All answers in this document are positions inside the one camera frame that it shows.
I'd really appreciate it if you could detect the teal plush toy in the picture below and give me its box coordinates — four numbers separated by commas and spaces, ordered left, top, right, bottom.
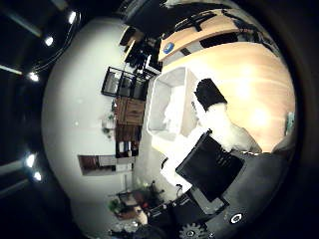
285, 111, 296, 137

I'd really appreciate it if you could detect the white plastic container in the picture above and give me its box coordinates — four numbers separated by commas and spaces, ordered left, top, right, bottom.
146, 66, 201, 142

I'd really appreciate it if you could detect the brown wooden cabinet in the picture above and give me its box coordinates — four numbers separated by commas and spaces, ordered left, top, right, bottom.
114, 96, 147, 126

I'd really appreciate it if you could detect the round blue sticker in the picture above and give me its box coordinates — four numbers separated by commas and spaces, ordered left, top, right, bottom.
162, 41, 175, 55

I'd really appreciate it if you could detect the black frame shelf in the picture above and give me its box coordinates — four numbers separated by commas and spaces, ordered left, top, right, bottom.
101, 66, 150, 101

